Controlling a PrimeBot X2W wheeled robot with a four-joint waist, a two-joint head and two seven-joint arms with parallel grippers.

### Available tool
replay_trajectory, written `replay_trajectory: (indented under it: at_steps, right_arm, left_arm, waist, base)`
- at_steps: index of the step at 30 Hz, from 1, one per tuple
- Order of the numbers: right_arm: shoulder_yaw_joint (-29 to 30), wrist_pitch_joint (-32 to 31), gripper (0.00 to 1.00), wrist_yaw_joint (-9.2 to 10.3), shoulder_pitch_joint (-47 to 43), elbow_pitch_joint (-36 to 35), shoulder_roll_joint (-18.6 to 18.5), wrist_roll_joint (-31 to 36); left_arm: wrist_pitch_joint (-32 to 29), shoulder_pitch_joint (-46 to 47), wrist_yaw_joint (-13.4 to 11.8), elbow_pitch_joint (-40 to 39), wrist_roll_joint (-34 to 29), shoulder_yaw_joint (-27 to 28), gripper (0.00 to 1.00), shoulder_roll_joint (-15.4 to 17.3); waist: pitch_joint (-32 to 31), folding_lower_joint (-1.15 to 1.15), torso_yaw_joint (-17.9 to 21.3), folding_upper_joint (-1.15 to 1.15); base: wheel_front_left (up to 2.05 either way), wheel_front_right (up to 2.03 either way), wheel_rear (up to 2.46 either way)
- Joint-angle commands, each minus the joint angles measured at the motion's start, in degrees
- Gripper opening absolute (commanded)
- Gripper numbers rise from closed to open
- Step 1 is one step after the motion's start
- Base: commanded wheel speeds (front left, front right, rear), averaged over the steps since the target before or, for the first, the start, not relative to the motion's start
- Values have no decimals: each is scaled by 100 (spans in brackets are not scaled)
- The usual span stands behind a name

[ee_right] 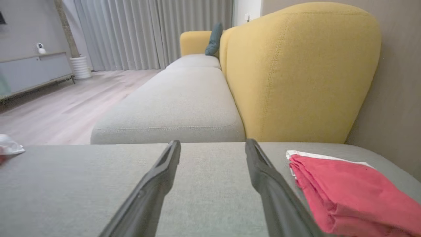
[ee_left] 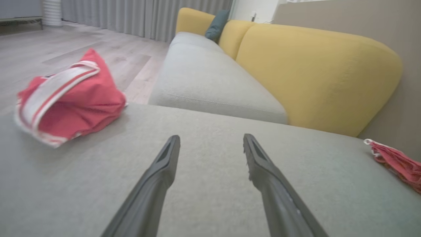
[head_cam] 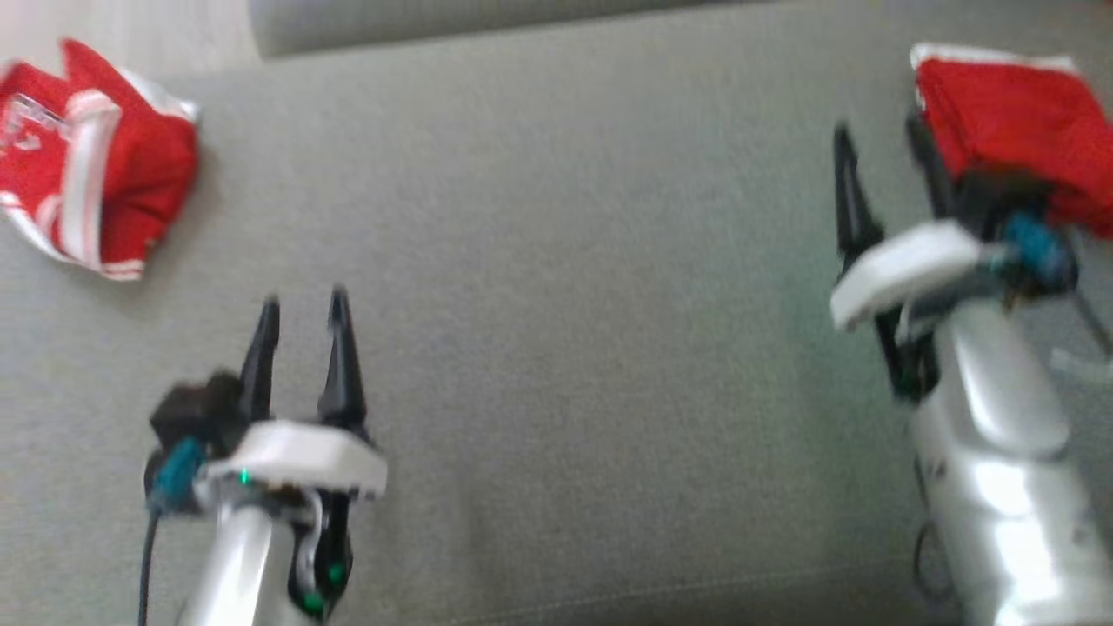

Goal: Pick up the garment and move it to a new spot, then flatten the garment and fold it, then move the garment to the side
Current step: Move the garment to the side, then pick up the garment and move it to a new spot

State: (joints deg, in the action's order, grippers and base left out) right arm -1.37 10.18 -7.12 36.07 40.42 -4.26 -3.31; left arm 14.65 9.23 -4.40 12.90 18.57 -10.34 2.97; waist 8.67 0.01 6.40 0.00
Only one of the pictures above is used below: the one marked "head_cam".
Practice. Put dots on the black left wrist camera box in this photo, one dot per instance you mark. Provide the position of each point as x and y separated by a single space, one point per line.
196 409

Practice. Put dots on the red shorts with white trim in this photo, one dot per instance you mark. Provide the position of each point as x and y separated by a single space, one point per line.
1017 113

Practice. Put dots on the red jersey with white print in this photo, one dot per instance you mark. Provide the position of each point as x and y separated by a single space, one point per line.
78 165

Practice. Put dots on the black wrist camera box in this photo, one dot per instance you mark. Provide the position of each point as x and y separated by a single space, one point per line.
1000 200
196 409

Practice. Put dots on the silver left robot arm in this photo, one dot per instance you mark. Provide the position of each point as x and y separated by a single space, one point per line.
252 565

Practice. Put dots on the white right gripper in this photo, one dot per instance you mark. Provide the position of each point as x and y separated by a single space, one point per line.
904 269

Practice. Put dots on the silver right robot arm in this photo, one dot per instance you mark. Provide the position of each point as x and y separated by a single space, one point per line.
1009 469

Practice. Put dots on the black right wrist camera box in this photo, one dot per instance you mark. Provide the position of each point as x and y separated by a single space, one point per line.
1000 200

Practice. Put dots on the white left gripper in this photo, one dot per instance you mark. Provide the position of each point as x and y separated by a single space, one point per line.
296 456

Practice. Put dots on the grey sofa seat cushion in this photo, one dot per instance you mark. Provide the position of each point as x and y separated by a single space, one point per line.
565 330

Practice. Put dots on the grey sofa back cushion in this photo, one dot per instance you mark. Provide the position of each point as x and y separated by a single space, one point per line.
435 22

